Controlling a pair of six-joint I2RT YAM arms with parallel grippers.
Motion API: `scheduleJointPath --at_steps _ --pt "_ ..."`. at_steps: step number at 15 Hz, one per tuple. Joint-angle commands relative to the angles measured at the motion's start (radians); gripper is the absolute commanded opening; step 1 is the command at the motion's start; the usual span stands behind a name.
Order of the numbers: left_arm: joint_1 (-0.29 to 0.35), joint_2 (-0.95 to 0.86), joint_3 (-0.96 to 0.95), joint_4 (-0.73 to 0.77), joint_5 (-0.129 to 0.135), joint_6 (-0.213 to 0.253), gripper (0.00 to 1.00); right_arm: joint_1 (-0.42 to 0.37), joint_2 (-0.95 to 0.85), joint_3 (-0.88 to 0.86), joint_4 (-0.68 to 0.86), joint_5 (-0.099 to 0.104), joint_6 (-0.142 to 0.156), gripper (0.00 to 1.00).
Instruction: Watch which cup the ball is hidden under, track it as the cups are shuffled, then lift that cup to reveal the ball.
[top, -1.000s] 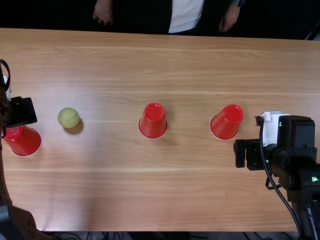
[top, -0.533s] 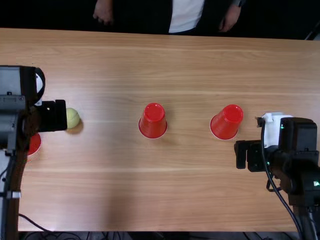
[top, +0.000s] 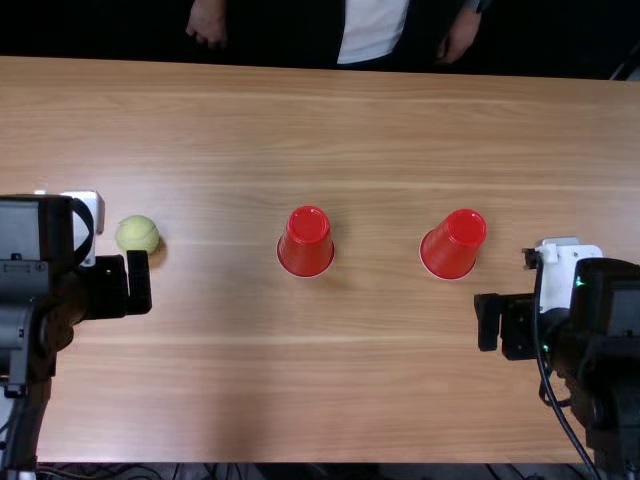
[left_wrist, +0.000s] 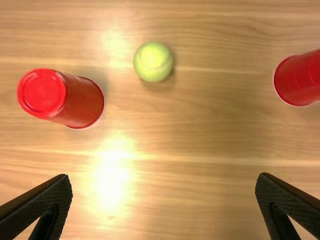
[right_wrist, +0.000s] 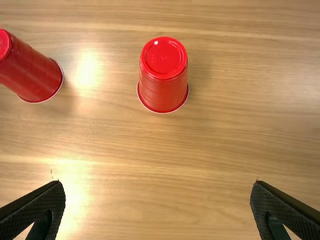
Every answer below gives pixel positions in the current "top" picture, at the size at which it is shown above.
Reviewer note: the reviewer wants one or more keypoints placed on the yellow ball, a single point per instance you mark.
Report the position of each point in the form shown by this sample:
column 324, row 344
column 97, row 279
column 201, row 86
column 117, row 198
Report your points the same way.
column 137, row 233

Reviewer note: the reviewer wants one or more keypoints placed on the person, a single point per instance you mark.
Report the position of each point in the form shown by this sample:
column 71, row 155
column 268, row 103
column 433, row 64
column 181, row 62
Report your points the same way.
column 370, row 30

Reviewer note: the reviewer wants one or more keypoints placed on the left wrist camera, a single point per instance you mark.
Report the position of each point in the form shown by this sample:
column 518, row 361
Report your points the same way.
column 95, row 206

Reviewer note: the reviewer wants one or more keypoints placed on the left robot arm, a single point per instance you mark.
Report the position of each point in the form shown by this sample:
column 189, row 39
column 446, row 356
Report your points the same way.
column 30, row 280

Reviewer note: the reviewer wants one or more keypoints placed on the red cup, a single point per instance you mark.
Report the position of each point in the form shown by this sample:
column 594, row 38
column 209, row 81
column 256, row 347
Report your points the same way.
column 305, row 242
column 451, row 245

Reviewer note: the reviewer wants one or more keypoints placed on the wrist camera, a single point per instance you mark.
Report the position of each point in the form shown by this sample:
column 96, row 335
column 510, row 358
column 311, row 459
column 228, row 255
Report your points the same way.
column 95, row 206
column 556, row 280

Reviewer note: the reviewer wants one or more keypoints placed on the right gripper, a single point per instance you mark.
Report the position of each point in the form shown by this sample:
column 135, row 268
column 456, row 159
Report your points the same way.
column 519, row 325

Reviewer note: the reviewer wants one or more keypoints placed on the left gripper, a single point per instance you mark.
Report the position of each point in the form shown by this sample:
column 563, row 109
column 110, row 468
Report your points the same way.
column 106, row 287

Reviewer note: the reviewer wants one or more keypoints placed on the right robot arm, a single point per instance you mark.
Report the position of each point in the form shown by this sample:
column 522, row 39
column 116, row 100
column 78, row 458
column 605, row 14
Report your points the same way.
column 607, row 340

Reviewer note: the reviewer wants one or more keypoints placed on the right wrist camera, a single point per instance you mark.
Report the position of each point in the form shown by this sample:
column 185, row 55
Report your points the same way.
column 556, row 280

